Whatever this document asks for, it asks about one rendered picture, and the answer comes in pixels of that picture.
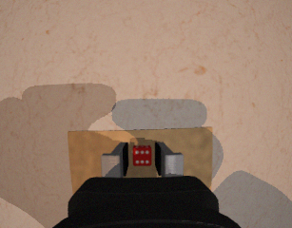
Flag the red die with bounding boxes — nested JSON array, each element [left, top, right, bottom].
[[132, 145, 152, 166]]

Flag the orange square mat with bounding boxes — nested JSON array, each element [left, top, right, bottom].
[[68, 127, 213, 194]]

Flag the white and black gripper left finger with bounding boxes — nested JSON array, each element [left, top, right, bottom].
[[101, 142, 128, 178]]

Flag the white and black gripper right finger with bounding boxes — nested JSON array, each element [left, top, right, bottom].
[[155, 142, 184, 177]]

